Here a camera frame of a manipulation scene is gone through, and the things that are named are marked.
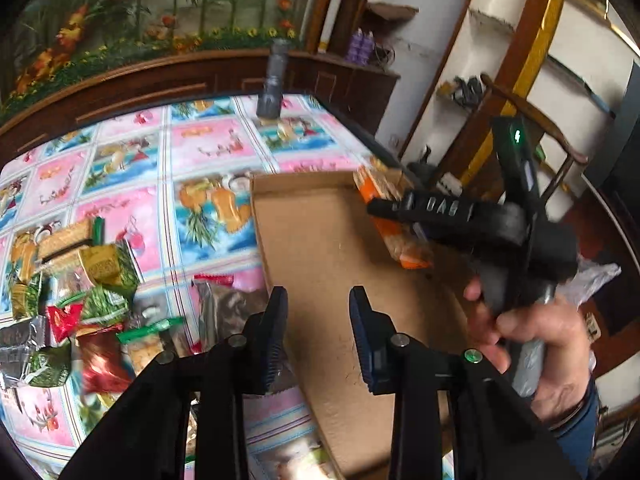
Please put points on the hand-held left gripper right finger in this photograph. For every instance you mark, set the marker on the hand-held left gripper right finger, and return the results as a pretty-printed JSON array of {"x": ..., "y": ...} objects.
[{"x": 360, "y": 340}]

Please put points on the dark wooden chair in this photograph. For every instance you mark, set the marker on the dark wooden chair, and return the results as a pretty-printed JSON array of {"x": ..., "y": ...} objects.
[{"x": 560, "y": 141}]

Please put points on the grey flashlight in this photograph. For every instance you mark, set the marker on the grey flashlight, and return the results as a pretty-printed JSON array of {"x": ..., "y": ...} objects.
[{"x": 272, "y": 80}]

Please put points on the purple bottle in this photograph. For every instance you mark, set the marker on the purple bottle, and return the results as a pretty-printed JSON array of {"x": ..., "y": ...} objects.
[
  {"x": 356, "y": 47},
  {"x": 368, "y": 49}
]

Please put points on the black flat television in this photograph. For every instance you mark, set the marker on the black flat television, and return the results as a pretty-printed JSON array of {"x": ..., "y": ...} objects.
[{"x": 620, "y": 135}]

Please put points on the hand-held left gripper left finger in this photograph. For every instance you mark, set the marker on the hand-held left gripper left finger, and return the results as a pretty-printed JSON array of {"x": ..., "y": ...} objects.
[{"x": 277, "y": 340}]

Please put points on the olive gold snack packet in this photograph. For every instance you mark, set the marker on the olive gold snack packet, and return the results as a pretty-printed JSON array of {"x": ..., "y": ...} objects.
[{"x": 107, "y": 265}]

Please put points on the silver foil snack packet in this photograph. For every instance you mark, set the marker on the silver foil snack packet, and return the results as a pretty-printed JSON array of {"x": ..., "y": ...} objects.
[{"x": 17, "y": 345}]

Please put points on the red gold emblem snack packet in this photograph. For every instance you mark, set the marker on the red gold emblem snack packet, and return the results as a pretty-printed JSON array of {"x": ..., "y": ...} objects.
[{"x": 62, "y": 321}]

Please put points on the short cracker packet green end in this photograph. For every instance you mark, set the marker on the short cracker packet green end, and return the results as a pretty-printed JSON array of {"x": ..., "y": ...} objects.
[{"x": 145, "y": 345}]

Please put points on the glass flower display panel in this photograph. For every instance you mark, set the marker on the glass flower display panel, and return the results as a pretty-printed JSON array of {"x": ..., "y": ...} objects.
[{"x": 150, "y": 5}]

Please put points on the orange cracker packet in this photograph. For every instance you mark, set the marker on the orange cracker packet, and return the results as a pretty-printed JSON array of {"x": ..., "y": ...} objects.
[{"x": 380, "y": 185}]

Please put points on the clear plastic bag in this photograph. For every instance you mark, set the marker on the clear plastic bag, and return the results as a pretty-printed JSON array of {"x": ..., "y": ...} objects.
[{"x": 595, "y": 280}]

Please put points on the low wooden cabinet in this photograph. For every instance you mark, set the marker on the low wooden cabinet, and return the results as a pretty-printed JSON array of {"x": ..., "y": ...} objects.
[{"x": 200, "y": 80}]

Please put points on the dark tool pile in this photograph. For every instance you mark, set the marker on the dark tool pile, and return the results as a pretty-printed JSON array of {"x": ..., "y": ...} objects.
[{"x": 467, "y": 91}]

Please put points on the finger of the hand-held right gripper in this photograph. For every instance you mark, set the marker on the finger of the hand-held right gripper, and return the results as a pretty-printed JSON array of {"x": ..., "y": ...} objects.
[{"x": 392, "y": 208}]

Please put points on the white roll with gold bands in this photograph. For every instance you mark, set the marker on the white roll with gold bands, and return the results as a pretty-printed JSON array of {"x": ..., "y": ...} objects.
[{"x": 332, "y": 5}]

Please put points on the shiny red foil packet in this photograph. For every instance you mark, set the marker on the shiny red foil packet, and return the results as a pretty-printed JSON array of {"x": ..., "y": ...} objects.
[{"x": 100, "y": 360}]

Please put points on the person's right hand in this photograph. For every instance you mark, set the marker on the person's right hand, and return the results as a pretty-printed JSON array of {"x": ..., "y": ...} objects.
[{"x": 560, "y": 355}]

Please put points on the gold trimmed wooden arch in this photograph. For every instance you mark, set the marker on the gold trimmed wooden arch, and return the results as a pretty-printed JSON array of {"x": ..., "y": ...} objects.
[{"x": 532, "y": 50}]

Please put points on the long cracker packet green ends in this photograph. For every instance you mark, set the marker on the long cracker packet green ends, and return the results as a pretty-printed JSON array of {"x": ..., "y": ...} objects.
[{"x": 65, "y": 237}]

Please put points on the brown carved wood piece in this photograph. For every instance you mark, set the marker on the brown carved wood piece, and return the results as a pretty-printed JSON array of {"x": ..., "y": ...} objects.
[{"x": 392, "y": 10}]

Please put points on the person's right forearm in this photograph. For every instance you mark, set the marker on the person's right forearm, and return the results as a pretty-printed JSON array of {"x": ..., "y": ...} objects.
[{"x": 575, "y": 440}]

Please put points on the cardboard box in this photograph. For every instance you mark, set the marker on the cardboard box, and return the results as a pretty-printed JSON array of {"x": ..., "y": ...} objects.
[{"x": 310, "y": 260}]

